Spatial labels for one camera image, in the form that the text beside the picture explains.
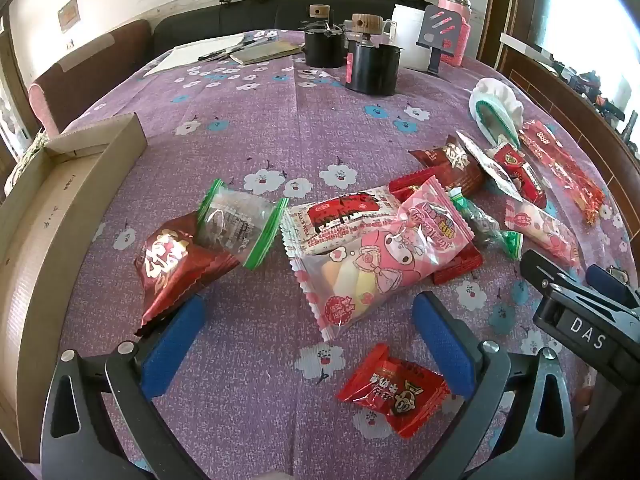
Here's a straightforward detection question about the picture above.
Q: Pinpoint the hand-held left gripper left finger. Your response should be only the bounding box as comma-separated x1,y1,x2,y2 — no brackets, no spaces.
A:
40,294,211,480

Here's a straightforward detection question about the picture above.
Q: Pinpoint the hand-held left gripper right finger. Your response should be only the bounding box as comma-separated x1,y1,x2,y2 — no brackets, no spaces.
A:
411,291,583,480

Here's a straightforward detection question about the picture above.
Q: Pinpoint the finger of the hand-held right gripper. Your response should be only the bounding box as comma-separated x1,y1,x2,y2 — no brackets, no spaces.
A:
586,264,640,308
520,249,580,292

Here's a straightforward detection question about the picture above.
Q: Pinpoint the dark red snack packet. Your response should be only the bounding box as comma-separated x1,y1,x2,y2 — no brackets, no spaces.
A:
134,210,241,336
409,134,486,196

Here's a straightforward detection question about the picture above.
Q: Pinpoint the cardboard box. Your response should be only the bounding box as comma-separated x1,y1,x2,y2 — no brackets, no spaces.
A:
0,112,148,463

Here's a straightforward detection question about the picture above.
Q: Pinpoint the white red snack packet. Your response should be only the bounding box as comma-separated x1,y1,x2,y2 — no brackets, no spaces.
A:
280,185,406,261

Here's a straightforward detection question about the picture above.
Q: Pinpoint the small pink cartoon snack packet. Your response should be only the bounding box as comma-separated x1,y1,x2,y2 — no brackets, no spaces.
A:
504,197,581,268

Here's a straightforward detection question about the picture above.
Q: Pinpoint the small red cartoon snack packet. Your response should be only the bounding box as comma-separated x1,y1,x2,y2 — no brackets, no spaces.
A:
336,344,451,440

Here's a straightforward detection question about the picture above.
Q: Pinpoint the flat red snack packet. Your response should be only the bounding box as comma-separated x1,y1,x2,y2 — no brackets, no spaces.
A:
387,169,485,286

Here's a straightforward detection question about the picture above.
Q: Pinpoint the green candy packet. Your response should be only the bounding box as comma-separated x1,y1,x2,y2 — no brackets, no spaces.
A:
447,187,523,261

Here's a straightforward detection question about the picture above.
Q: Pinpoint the long red clear packet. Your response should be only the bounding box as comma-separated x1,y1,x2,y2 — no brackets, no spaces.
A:
517,120,607,225

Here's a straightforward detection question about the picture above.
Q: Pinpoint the red heart snack packet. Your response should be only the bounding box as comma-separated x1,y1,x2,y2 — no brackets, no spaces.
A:
487,141,548,208

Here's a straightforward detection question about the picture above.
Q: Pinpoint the large pink cartoon snack packet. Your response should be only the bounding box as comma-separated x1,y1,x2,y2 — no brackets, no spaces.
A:
292,176,475,342

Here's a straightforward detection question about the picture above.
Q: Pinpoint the green-edged clear snack packet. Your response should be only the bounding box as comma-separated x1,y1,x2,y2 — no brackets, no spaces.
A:
195,178,290,270

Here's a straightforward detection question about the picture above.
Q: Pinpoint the wooden cabinet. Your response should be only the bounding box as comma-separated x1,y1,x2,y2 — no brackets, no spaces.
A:
475,0,640,171

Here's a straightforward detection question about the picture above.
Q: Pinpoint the white green knitted bag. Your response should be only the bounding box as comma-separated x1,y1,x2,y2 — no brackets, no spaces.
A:
468,78,525,148

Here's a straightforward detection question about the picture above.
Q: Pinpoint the dark gadget pile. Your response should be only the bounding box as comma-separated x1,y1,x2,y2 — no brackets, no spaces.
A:
550,55,640,136

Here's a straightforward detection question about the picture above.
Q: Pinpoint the white flat box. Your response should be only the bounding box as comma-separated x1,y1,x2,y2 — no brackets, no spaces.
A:
499,32,551,58

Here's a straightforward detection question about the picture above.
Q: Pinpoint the purple floral tablecloth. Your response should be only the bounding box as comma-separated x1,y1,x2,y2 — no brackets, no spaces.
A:
30,27,640,480

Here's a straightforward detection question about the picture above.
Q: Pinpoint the patterned cloth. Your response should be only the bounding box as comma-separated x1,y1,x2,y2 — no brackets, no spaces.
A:
5,130,48,196

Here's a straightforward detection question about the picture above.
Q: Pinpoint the pink thermos bottle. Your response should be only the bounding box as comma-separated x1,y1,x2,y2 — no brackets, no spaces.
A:
437,0,473,67

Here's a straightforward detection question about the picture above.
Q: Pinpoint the grey phone stand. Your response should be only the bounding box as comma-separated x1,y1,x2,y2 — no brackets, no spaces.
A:
417,4,463,73

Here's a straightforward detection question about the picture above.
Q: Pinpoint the black canister wooden knob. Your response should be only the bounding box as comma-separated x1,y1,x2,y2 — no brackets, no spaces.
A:
303,4,347,68
344,13,403,95

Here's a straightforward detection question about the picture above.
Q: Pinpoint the white plastic container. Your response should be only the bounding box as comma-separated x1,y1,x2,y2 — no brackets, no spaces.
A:
390,4,441,71

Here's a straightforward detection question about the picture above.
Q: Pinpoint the brown pink chair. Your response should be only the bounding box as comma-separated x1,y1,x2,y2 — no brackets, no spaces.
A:
27,19,153,136

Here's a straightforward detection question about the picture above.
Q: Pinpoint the glass panel door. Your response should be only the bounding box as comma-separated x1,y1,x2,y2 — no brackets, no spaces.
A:
0,10,31,161

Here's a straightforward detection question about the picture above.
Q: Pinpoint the white paper sheet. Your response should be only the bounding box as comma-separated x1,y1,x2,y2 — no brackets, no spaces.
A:
144,34,246,77

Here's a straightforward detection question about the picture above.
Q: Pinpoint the black pen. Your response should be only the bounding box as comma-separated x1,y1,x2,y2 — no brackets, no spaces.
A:
197,35,276,62

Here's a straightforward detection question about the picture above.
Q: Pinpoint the brown notebook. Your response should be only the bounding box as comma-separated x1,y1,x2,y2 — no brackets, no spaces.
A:
230,40,305,66

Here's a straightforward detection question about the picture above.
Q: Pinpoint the black sofa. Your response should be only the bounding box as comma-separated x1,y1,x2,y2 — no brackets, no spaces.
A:
152,0,401,58

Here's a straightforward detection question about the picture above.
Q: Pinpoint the small framed picture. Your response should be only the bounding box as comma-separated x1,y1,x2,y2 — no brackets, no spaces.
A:
56,0,81,35

